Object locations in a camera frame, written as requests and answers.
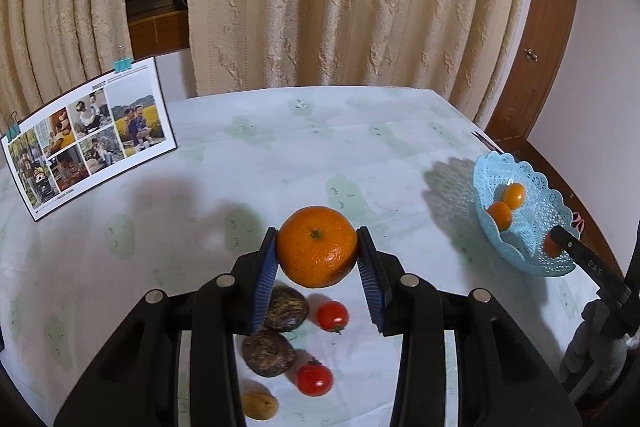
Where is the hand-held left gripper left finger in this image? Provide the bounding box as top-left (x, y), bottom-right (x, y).
top-left (52, 227), bottom-right (278, 427)

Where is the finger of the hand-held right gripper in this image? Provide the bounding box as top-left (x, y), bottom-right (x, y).
top-left (550, 225), bottom-right (640, 337)

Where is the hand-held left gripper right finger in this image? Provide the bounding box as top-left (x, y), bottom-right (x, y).
top-left (356, 227), bottom-right (583, 427)

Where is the brown wooden door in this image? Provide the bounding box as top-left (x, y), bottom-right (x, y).
top-left (485, 0), bottom-right (581, 142)

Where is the narrow beige curtain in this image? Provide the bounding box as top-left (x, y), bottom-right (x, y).
top-left (0, 0), bottom-right (133, 132)

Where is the person's right hand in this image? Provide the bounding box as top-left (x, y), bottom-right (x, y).
top-left (559, 299), bottom-right (632, 403)

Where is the red cherry tomato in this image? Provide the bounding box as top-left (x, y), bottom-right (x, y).
top-left (297, 359), bottom-right (334, 397)
top-left (316, 300), bottom-right (350, 334)

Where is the dark brown passion fruit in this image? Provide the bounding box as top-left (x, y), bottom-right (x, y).
top-left (263, 286), bottom-right (309, 334)
top-left (242, 331), bottom-right (297, 378)

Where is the wooden window sill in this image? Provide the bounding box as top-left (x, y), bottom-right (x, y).
top-left (127, 0), bottom-right (191, 56)

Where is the small golden kiwi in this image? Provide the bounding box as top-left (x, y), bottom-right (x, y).
top-left (243, 389), bottom-right (279, 420)

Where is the photo collage board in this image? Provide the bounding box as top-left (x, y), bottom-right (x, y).
top-left (1, 56), bottom-right (178, 223)

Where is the large orange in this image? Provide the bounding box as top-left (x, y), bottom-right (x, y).
top-left (276, 206), bottom-right (360, 289)

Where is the light blue plastic basket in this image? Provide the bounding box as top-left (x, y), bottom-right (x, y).
top-left (472, 152), bottom-right (583, 278)

